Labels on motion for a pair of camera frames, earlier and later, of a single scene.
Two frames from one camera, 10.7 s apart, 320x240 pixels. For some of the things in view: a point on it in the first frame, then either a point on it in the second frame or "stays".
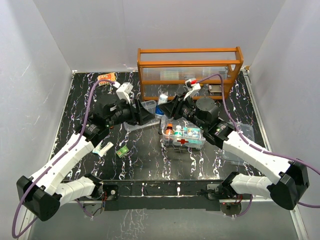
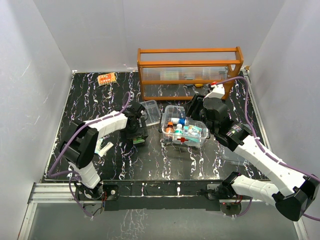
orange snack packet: (109, 76) stays
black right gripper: (170, 107) → (195, 104)
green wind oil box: (122, 151) → (138, 140)
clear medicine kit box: (181, 132) stays
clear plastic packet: (193, 132) stays
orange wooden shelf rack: (162, 72) stays
